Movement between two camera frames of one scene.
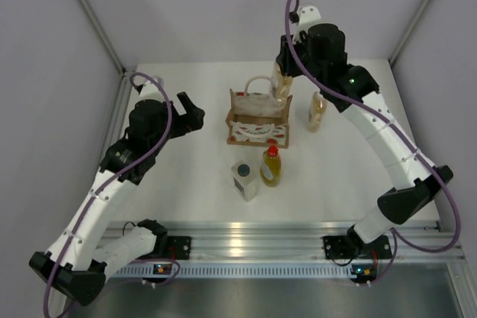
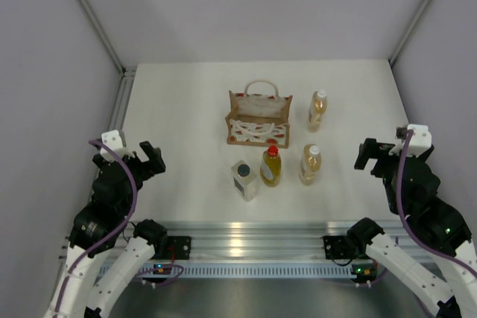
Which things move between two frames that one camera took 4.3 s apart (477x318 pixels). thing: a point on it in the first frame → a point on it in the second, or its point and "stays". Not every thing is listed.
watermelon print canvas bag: x=257 y=118 stays
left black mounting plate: x=179 y=247 stays
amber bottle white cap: x=317 y=110 stays
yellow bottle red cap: x=270 y=166 stays
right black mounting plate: x=349 y=247 stays
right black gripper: x=285 y=59 → x=370 y=149
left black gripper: x=188 y=121 → x=153 y=156
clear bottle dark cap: x=245 y=179 stays
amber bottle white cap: x=281 y=86 → x=311 y=164
